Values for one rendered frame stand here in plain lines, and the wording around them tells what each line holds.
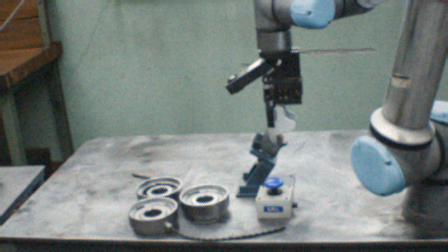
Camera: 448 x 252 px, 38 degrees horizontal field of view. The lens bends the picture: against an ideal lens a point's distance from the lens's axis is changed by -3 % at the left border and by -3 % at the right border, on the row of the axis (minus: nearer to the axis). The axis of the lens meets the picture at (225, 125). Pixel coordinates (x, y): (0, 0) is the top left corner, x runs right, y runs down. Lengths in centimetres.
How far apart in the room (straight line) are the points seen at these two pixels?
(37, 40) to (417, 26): 233
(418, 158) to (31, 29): 229
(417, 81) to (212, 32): 198
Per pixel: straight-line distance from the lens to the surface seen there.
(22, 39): 321
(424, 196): 134
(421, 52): 109
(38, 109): 342
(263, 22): 139
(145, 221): 137
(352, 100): 302
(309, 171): 161
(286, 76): 143
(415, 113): 115
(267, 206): 139
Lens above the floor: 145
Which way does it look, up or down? 20 degrees down
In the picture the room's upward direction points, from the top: 6 degrees counter-clockwise
